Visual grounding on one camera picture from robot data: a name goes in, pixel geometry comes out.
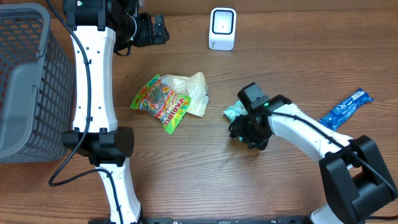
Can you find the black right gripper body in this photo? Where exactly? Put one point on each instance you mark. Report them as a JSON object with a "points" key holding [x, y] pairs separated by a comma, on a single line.
{"points": [[257, 135]]}

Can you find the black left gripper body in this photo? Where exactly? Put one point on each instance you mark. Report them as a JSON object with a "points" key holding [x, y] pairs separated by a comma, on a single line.
{"points": [[145, 32]]}

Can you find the green toilet tissue pack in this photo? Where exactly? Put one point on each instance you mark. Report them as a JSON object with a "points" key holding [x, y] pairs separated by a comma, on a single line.
{"points": [[232, 112]]}

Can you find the colourful Haribo candy bag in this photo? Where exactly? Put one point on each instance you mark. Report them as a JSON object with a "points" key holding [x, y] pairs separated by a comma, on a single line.
{"points": [[162, 102]]}

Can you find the beige snack bag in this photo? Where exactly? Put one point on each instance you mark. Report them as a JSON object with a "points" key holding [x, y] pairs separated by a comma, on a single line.
{"points": [[194, 86]]}

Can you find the blue wafer bar wrapper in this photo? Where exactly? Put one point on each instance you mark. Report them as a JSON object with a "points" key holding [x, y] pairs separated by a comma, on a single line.
{"points": [[345, 109]]}

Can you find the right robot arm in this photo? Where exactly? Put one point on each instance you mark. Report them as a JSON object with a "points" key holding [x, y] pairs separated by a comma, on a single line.
{"points": [[356, 180]]}

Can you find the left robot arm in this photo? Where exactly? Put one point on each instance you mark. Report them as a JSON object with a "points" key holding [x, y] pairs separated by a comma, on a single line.
{"points": [[99, 30]]}

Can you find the white barcode scanner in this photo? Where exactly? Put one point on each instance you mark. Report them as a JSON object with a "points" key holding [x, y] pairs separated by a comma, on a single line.
{"points": [[222, 30]]}

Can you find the grey plastic mesh basket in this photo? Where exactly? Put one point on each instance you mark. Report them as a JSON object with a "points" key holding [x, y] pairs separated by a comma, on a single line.
{"points": [[37, 82]]}

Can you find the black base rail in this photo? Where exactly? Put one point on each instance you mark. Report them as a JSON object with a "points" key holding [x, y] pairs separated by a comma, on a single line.
{"points": [[217, 221]]}

